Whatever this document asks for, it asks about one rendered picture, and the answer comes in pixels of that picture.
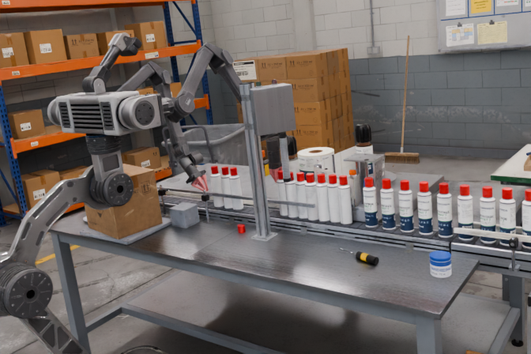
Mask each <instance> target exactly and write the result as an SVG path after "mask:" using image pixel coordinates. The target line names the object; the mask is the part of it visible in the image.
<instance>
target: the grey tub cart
mask: <svg viewBox="0 0 531 354"><path fill-rule="evenodd" d="M181 129H190V130H187V131H185V132H183V135H184V136H185V139H186V141H187V144H188V146H189V151H190V153H191V152H194V151H199V152H200V154H202V156H203V159H204V160H203V163H201V164H199V165H196V166H195V167H196V168H197V167H200V166H202V165H204V164H230V165H240V166H249V163H248V155H247V143H246V136H245V124H244V123H238V124H221V125H205V126H202V125H195V126H181ZM165 130H168V127H167V126H166V127H164V128H163V129H162V134H163V138H164V141H162V143H161V144H162V146H163V147H165V148H166V150H167V152H168V157H169V160H170V161H168V163H169V167H170V168H171V172H172V176H175V175H179V174H181V173H183V172H185V171H184V170H183V168H182V167H181V166H180V164H179V161H180V160H179V159H182V158H183V157H182V158H179V159H177V160H176V159H175V157H174V155H173V153H172V150H171V141H170V138H169V139H167V138H166V134H165Z"/></svg>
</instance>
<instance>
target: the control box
mask: <svg viewBox="0 0 531 354"><path fill-rule="evenodd" d="M250 101H251V108H252V115H253V122H254V134H255V135H257V136H262V135H267V134H275V133H280V132H285V131H290V130H296V119H295V111H294V103H293V95H292V85H290V84H285V83H281V84H277V85H265V86H262V87H259V88H256V87H254V88H251V89H250Z"/></svg>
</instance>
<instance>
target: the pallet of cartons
mask: <svg viewBox="0 0 531 354"><path fill-rule="evenodd" d="M232 65H233V68H234V70H235V72H236V73H237V75H238V76H239V78H240V80H241V81H242V83H244V82H254V87H255V86H256V82H258V81H260V82H261V84H262V86H265V85H271V84H272V80H273V79H276V80H277V83H278V84H281V83H285V84H290V85H292V95H293V103H294V111H295V119H296V130H290V131H285V132H286V134H287V135H288V136H294V137H295V139H296V145H297V152H298V151H301V150H303V149H309V148H317V147H327V148H332V149H334V154H336V153H339V152H341V151H344V150H346V149H349V148H351V147H354V146H355V139H354V136H353V132H354V127H353V116H352V95H351V86H350V75H349V66H348V48H347V47H346V48H336V49H326V50H316V51H297V52H292V53H287V54H282V55H263V56H258V57H250V58H243V59H238V60H234V62H233V63H232ZM236 101H237V104H236V106H237V112H238V119H239V123H243V110H242V106H241V104H240V103H239V101H238V100H237V99H236ZM261 146H262V150H265V157H263V158H262V159H263V160H268V155H267V148H266V140H264V141H261Z"/></svg>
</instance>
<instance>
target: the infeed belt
mask: <svg viewBox="0 0 531 354"><path fill-rule="evenodd" d="M183 202H186V203H192V204H198V208H205V202H204V201H199V200H192V199H185V198H173V197H168V196H164V203H170V204H176V205H178V204H180V203H183ZM207 204H208V209H215V210H221V211H228V212H233V213H244V214H250V215H254V207H247V206H244V207H243V209H242V210H239V211H235V210H233V209H225V208H224V207H221V208H215V207H214V202H210V201H208V202H207ZM269 217H272V218H279V219H285V220H295V221H302V222H307V223H313V224H324V225H330V226H336V227H342V228H353V229H359V230H364V231H371V232H381V233H387V234H393V235H404V236H410V237H416V238H422V239H433V240H438V241H445V242H450V243H452V241H453V240H454V239H455V238H456V237H457V236H458V233H453V237H452V238H450V239H442V238H439V231H433V235H430V236H423V235H420V234H419V228H414V232H413V233H402V232H401V226H396V229H395V230H393V231H385V230H383V229H382V224H378V227H377V228H366V224H365V222H362V221H355V220H353V223H352V224H350V225H343V224H341V223H337V224H334V223H331V222H330V221H329V222H320V221H319V220H317V221H309V220H308V219H306V220H301V219H299V218H295V219H291V218H288V217H282V216H281V215H280V211H278V210H272V209H269Z"/></svg>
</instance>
